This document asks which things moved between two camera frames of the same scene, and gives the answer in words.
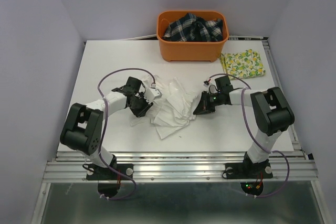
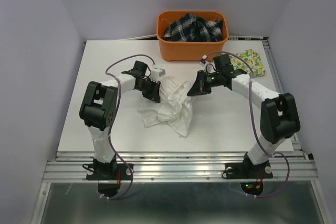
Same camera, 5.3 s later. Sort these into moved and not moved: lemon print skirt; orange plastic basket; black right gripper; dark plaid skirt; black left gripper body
Moved: black right gripper; black left gripper body
Not moved: dark plaid skirt; lemon print skirt; orange plastic basket
